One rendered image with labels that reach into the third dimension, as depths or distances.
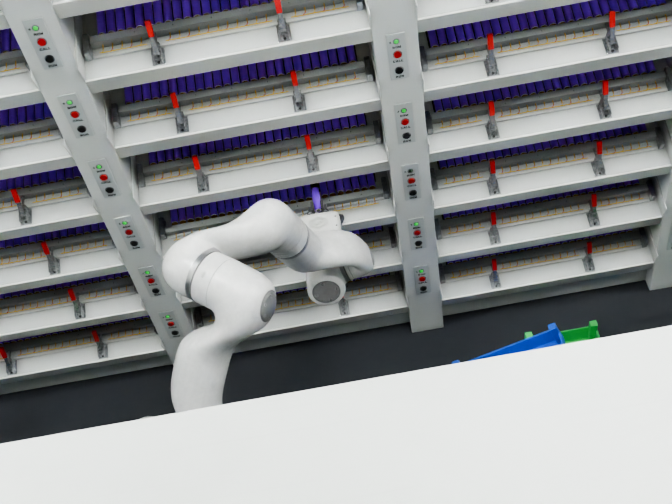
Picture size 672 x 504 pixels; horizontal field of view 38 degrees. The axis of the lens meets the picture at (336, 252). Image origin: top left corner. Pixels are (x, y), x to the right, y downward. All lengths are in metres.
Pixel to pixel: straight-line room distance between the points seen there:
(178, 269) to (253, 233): 0.15
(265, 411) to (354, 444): 0.07
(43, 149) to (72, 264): 0.40
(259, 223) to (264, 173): 0.56
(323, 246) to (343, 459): 1.33
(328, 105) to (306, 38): 0.19
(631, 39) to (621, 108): 0.20
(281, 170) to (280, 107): 0.20
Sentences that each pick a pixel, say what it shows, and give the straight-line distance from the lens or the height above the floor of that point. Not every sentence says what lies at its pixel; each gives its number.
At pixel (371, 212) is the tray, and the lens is 2.46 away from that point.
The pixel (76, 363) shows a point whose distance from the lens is 2.88.
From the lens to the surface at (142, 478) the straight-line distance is 0.73.
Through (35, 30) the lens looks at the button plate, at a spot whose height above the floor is 1.25.
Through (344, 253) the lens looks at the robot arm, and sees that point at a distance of 2.04.
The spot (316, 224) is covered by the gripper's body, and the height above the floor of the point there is 0.66.
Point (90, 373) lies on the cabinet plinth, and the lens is 2.98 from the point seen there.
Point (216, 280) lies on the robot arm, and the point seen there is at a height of 1.04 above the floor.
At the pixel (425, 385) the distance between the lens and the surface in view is 0.73.
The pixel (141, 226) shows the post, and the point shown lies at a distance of 2.41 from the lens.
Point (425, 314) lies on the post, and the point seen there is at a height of 0.08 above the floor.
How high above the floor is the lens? 2.34
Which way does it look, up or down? 50 degrees down
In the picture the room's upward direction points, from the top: 12 degrees counter-clockwise
